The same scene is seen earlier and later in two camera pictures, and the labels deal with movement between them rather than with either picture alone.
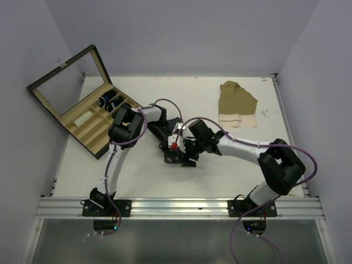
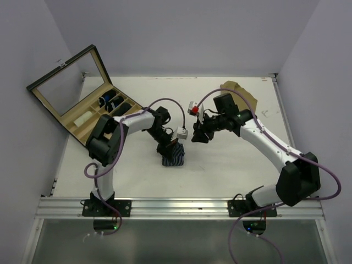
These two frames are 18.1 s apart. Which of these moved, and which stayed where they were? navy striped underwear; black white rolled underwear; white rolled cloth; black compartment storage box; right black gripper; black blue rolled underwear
Moved: navy striped underwear; right black gripper
Stayed: black blue rolled underwear; black white rolled underwear; white rolled cloth; black compartment storage box
